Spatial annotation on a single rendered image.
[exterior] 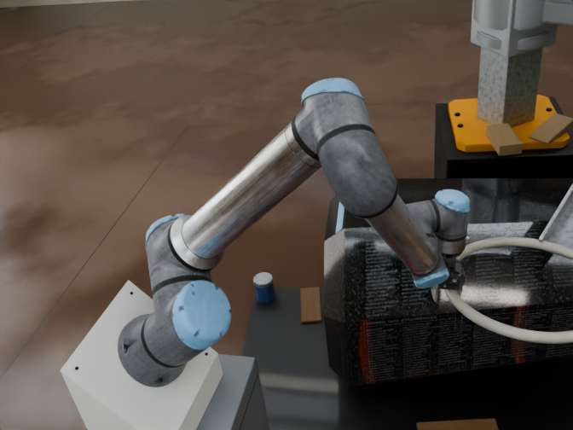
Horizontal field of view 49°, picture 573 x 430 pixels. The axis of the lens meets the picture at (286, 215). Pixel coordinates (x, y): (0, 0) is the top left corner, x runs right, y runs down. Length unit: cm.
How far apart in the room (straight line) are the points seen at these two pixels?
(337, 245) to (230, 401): 82
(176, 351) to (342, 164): 64
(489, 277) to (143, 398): 129
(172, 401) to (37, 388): 169
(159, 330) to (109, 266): 237
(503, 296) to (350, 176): 130
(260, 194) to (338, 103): 27
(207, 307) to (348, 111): 59
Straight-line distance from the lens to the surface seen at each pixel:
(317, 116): 121
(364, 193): 117
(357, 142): 116
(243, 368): 189
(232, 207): 139
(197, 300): 149
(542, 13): 292
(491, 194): 254
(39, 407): 324
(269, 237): 379
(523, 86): 311
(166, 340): 153
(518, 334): 178
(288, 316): 323
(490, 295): 235
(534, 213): 245
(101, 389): 162
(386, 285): 232
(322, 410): 282
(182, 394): 172
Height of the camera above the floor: 223
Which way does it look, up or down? 34 degrees down
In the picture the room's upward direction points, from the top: 8 degrees counter-clockwise
